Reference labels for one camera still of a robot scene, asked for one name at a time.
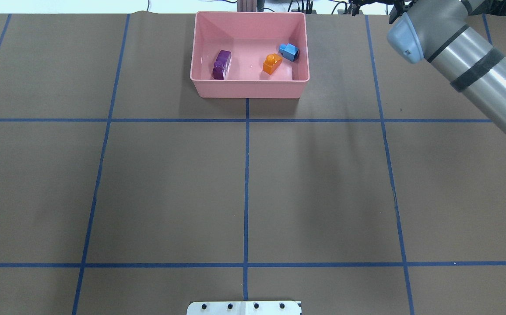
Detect purple block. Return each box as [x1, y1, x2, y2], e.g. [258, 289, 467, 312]
[211, 50, 232, 80]

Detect orange block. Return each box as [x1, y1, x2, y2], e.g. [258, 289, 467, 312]
[262, 53, 283, 75]

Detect small blue block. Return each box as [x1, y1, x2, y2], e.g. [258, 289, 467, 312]
[278, 43, 299, 62]

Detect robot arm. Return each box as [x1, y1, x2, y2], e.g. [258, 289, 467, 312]
[387, 0, 506, 134]

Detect pink plastic box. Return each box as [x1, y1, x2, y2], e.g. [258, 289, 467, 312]
[190, 11, 310, 98]

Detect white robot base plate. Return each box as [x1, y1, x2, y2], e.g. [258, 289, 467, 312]
[186, 301, 302, 315]

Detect aluminium frame post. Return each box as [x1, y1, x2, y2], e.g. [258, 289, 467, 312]
[236, 0, 258, 12]

